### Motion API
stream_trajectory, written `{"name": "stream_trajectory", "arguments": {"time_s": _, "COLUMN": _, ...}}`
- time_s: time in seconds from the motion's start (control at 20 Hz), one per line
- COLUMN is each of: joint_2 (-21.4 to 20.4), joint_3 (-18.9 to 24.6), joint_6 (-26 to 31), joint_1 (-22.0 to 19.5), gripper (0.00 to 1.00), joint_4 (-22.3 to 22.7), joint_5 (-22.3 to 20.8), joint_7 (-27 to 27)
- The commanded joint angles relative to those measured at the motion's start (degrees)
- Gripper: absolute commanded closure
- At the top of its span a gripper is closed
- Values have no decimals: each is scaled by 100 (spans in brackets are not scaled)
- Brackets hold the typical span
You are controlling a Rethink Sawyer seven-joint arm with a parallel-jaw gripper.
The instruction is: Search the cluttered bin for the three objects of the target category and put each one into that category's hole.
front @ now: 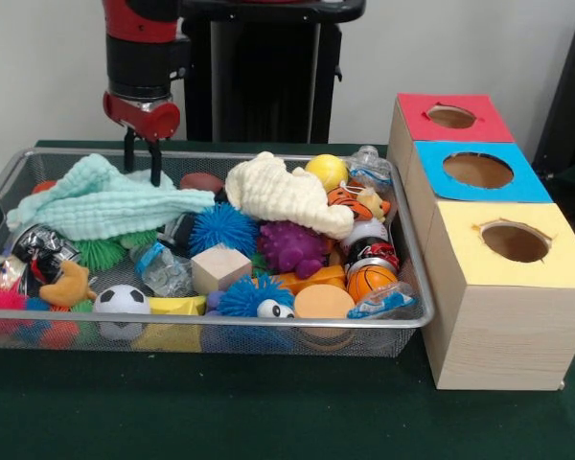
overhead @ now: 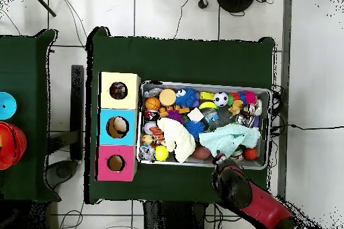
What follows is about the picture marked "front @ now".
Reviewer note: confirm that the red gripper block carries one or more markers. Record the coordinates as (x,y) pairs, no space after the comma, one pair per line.
(144,122)

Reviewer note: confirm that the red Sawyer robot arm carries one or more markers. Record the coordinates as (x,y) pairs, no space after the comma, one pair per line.
(144,52)

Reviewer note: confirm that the wooden box with three holes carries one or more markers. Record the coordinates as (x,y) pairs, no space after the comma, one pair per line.
(498,335)

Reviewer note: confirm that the orange foam disc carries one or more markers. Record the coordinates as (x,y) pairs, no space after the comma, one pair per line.
(323,302)

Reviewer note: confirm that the dark green table cloth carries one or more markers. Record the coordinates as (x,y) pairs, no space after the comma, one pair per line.
(220,412)

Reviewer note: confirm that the tan teddy bear plush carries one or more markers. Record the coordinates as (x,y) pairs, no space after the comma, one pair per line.
(69,285)

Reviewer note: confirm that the toy basketball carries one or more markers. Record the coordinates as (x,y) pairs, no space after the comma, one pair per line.
(371,282)

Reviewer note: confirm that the brown toy football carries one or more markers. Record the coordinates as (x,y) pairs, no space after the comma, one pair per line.
(201,182)

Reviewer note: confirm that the orange toy vehicle with wheels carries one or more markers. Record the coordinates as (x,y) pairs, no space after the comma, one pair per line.
(316,278)

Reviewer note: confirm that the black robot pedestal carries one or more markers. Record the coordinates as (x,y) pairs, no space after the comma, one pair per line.
(268,72)

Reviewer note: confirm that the cream waffle cloth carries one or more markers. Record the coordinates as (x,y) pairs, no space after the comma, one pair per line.
(282,191)

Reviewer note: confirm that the toy soccer ball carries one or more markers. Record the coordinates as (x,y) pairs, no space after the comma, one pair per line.
(122,299)

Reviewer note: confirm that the blue spiky ball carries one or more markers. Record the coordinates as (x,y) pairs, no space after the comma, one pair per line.
(223,230)

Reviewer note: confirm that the mint green cloth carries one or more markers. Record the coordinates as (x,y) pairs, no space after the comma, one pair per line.
(105,206)

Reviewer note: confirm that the toy baseball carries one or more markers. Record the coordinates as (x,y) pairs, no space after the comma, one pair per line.
(369,232)

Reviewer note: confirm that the plain yellow ball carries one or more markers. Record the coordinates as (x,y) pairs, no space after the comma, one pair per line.
(327,170)

